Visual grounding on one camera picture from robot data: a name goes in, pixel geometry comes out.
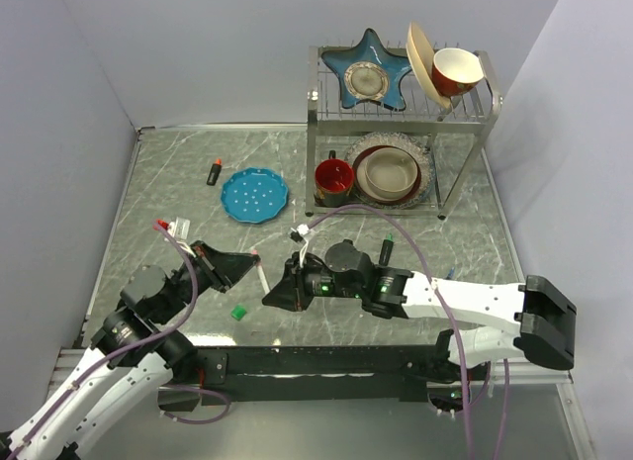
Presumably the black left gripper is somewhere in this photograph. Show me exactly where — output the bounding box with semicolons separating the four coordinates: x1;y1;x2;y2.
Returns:
155;239;260;323

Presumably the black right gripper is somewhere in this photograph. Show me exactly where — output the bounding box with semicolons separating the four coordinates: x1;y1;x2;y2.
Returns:
263;250;364;311

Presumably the white pink-tipped marker pen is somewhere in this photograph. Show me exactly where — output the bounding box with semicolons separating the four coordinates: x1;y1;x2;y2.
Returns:
256;260;270;294

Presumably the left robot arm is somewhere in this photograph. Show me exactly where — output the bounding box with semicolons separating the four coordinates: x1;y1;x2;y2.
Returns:
1;241;260;459

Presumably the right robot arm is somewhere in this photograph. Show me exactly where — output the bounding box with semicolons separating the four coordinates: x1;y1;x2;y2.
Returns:
262;239;577;379

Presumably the green highlighter cap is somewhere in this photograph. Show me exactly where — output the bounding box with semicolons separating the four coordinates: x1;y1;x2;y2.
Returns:
230;306;247;321

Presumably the blue polka dot plate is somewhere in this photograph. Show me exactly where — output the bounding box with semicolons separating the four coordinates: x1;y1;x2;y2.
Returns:
221;167;289;225

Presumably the black orange-tipped highlighter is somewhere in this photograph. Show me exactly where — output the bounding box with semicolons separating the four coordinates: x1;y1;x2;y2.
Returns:
206;158;223;186

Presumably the black green-tipped highlighter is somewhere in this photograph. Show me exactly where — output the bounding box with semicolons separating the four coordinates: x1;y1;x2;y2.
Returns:
378;233;394;266

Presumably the dark floral red mug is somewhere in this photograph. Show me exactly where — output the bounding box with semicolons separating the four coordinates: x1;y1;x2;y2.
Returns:
315;150;355;208

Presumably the dark red plate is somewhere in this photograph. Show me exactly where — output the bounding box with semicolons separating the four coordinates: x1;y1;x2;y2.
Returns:
351;143;423;204

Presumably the beige bowl on lower shelf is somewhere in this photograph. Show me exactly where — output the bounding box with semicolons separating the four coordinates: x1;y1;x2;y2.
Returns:
356;146;420;201

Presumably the patterned glass plate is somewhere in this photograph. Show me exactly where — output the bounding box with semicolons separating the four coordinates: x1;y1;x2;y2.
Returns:
344;133;435;208

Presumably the stainless steel dish rack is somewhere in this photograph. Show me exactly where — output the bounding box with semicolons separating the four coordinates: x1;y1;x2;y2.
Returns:
305;46;503;220

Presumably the blue star-shaped dish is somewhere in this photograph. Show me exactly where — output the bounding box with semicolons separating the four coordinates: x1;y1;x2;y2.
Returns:
321;28;411;112

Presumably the cream plate on rack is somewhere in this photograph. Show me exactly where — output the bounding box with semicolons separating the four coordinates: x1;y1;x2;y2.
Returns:
406;21;451;109

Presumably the red and white bowl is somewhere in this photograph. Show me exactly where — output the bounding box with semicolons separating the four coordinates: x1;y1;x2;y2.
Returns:
431;47;485;97

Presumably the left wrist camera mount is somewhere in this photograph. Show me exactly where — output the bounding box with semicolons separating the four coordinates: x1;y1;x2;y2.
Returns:
155;217;191;241

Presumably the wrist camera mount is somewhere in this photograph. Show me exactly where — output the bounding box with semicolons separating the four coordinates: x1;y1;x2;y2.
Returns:
290;224;316;267
155;217;191;241

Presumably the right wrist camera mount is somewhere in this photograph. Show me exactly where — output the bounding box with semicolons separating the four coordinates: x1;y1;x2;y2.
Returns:
290;224;316;267

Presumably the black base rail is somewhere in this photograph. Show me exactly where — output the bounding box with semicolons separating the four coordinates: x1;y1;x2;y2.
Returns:
171;345;460;402

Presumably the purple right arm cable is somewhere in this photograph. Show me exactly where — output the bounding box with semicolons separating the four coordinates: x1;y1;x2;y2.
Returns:
306;204;513;460

